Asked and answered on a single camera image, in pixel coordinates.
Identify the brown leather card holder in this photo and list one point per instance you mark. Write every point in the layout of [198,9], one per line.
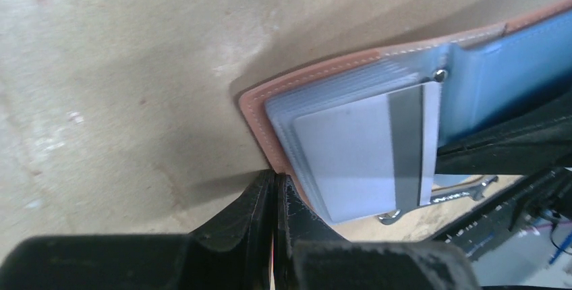
[488,76]

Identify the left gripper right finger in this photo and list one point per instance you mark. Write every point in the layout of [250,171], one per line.
[308,254]

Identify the silver open-end wrench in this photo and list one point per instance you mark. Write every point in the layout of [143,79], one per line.
[473,189]

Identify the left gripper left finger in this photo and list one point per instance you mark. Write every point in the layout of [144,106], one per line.
[229,251]

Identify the white card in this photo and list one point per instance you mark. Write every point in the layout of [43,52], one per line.
[373,155]

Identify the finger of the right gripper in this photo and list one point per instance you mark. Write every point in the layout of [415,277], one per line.
[537,140]

